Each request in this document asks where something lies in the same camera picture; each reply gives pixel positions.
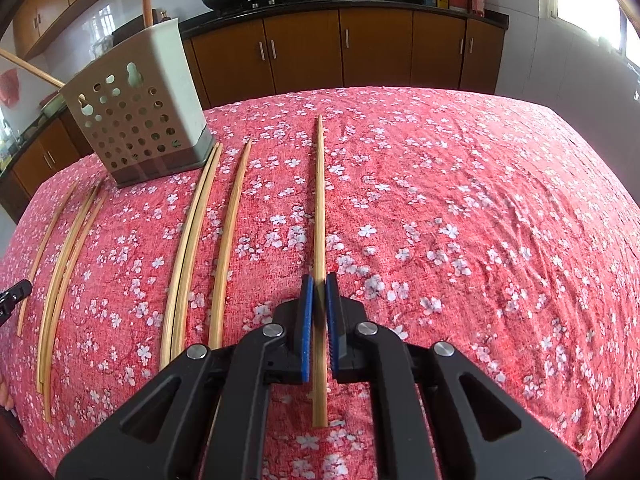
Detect green basin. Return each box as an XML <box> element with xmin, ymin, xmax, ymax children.
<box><xmin>39</xmin><ymin>92</ymin><xmax>68</xmax><ymax>117</ymax></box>

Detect beige perforated chopstick holder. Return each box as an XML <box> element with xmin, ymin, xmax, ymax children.
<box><xmin>60</xmin><ymin>17</ymin><xmax>217</xmax><ymax>189</ymax></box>

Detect bright window beside red bag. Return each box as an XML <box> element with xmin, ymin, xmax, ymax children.
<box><xmin>552</xmin><ymin>0</ymin><xmax>640</xmax><ymax>68</ymax></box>

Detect red plastic bag on wall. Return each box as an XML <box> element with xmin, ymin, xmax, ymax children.
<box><xmin>0</xmin><ymin>70</ymin><xmax>22</xmax><ymax>107</ymax></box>

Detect red floral tablecloth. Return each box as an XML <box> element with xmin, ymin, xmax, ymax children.
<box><xmin>0</xmin><ymin>86</ymin><xmax>640</xmax><ymax>480</ymax></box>

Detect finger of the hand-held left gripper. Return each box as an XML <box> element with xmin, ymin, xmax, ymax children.
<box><xmin>0</xmin><ymin>280</ymin><xmax>33</xmax><ymax>317</ymax></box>

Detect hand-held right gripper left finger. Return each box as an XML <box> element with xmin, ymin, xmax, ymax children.
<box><xmin>56</xmin><ymin>275</ymin><xmax>315</xmax><ymax>480</ymax></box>

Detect black kitchen countertop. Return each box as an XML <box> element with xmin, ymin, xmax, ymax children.
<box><xmin>0</xmin><ymin>0</ymin><xmax>510</xmax><ymax>181</ymax></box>

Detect wooden lower kitchen cabinets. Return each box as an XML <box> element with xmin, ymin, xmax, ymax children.
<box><xmin>0</xmin><ymin>7</ymin><xmax>506</xmax><ymax>221</ymax></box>

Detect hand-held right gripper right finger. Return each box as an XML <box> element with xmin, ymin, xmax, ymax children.
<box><xmin>325</xmin><ymin>272</ymin><xmax>586</xmax><ymax>480</ymax></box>

